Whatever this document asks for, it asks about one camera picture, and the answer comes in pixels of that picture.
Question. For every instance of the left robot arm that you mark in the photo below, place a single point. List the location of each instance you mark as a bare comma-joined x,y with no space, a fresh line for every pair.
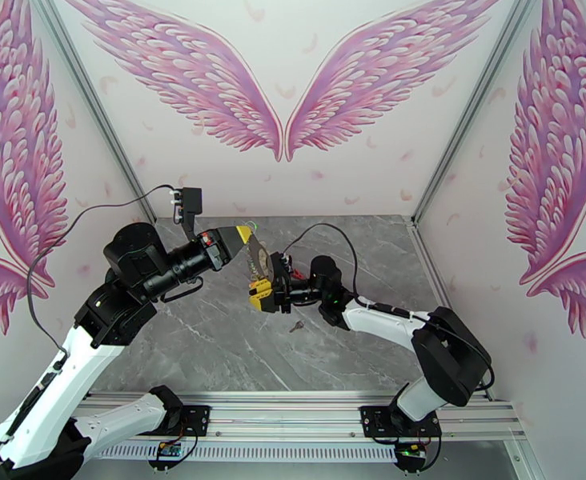
73,373

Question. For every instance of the aluminium mounting rail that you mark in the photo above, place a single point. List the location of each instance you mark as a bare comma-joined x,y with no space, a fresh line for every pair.
283,418

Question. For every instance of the small green circuit board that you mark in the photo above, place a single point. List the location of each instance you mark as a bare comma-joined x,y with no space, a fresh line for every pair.
410,449
169,449

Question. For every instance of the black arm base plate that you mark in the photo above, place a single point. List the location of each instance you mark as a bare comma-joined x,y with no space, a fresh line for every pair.
373,421
198,418

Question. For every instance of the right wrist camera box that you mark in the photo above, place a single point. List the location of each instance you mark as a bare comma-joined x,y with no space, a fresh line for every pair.
278,266

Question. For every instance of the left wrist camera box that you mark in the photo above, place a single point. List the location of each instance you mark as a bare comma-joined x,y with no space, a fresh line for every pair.
192,198

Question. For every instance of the black keyring plate with rings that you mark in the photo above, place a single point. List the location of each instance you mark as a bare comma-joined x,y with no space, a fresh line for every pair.
262,258

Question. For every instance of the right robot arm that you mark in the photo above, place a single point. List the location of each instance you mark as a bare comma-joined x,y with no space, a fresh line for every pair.
448,353

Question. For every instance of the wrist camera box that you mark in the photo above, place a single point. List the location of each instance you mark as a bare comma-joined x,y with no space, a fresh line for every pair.
278,266
192,198

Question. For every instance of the dark grey front panel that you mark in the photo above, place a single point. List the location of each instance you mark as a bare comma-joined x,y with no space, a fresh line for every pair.
283,471

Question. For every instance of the red clothespin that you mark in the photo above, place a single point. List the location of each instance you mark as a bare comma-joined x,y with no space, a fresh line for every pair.
298,274

